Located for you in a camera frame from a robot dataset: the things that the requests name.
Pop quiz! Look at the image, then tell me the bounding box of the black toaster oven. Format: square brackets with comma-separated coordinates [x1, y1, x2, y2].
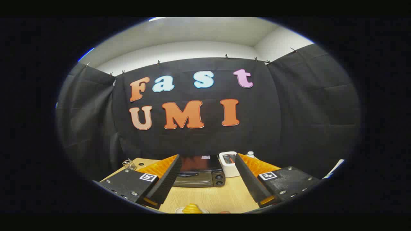
[173, 155, 226, 188]

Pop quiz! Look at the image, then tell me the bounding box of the yellow swirled bread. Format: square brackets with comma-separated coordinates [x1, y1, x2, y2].
[182, 203, 203, 214]

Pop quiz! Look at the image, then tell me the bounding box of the white plate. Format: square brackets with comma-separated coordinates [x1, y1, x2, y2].
[174, 207, 211, 214]

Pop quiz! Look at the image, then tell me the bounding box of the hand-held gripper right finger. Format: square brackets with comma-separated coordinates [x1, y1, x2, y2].
[234, 153, 321, 208]

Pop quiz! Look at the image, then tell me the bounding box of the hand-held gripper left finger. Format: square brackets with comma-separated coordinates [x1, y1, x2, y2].
[93, 154, 182, 210]

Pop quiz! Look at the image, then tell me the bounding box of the white pop-up toaster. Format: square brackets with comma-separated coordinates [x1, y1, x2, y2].
[219, 151, 240, 178]

